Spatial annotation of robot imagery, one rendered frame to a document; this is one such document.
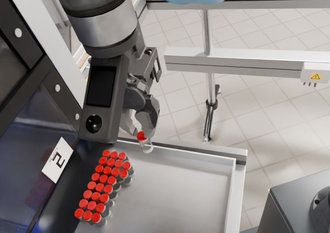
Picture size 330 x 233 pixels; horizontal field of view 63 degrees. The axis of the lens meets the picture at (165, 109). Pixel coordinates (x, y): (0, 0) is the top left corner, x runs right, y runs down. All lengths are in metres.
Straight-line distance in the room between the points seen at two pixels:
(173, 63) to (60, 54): 1.02
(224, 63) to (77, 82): 0.98
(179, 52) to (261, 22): 1.32
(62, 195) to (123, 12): 0.58
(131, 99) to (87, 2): 0.15
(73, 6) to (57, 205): 0.58
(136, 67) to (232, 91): 1.70
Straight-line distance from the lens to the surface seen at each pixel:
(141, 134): 0.49
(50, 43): 0.61
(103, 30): 0.31
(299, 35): 2.59
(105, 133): 0.34
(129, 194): 0.71
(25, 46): 0.57
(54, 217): 0.77
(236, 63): 1.50
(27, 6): 0.57
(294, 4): 1.28
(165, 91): 2.11
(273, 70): 1.52
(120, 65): 0.35
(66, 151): 0.68
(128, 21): 0.32
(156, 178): 0.71
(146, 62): 0.39
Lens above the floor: 1.51
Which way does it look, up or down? 49 degrees down
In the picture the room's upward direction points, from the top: 15 degrees counter-clockwise
